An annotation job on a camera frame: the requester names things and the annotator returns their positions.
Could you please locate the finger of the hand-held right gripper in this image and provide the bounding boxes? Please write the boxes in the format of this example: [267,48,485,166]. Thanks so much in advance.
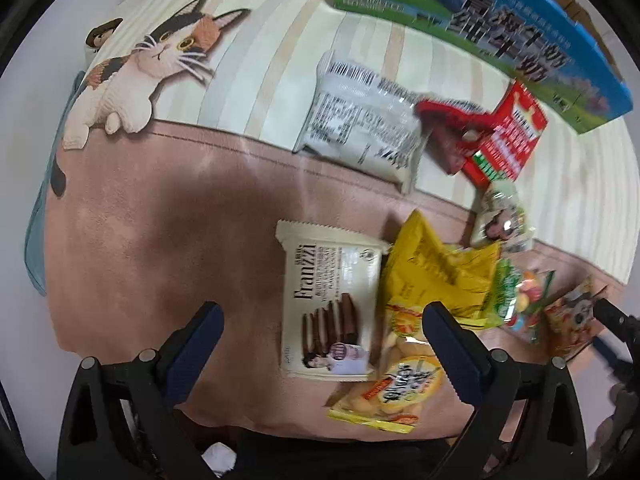
[594,337,632,377]
[592,299,640,346]

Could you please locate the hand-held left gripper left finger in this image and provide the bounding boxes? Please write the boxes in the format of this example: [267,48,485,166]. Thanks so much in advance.
[57,301,226,480]

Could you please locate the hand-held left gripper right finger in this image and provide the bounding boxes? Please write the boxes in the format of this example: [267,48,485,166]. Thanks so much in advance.
[422,301,588,480]

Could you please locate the small pale plum packet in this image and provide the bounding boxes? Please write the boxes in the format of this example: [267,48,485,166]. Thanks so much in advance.
[470,182,537,253]

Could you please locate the red snack box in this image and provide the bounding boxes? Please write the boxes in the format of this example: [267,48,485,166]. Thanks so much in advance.
[462,80,549,188]

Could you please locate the orange cartoon snack packet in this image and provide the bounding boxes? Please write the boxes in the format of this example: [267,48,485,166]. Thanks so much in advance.
[544,276,608,361]

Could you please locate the yellow cookie packet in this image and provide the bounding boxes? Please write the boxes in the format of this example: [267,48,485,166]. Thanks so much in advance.
[327,300,446,433]

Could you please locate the green candy packet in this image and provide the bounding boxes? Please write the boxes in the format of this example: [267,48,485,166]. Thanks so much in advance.
[482,257,557,343]

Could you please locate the plain yellow snack packet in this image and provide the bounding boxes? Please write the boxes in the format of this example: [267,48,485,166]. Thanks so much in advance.
[380,210,502,328]

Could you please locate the white crumpled tissue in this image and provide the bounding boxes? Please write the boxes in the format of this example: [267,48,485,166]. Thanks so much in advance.
[201,442,237,478]

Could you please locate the cream biscuit packet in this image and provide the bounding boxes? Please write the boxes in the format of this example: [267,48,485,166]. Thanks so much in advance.
[276,220,391,383]

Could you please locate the cat printed striped blanket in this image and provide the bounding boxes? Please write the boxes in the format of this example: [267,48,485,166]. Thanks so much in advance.
[25,0,636,441]

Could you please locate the teal cloth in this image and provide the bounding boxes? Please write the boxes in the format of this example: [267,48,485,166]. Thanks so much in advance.
[25,71,87,297]

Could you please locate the dark red snack packet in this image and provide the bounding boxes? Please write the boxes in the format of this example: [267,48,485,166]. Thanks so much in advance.
[416,99,496,175]

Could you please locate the white barcode snack packet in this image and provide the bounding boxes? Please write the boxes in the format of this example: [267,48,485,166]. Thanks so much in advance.
[292,51,431,195]

